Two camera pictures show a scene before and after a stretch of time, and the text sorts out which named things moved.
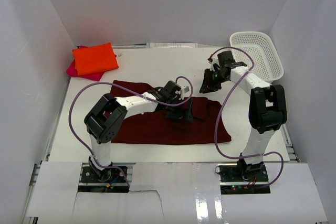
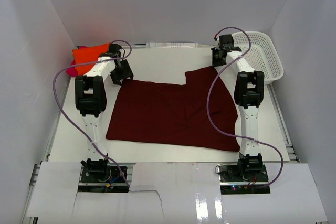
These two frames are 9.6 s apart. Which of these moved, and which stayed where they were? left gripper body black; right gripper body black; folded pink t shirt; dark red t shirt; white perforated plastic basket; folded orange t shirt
Moved: right gripper body black; dark red t shirt; left gripper body black
Stayed: white perforated plastic basket; folded orange t shirt; folded pink t shirt
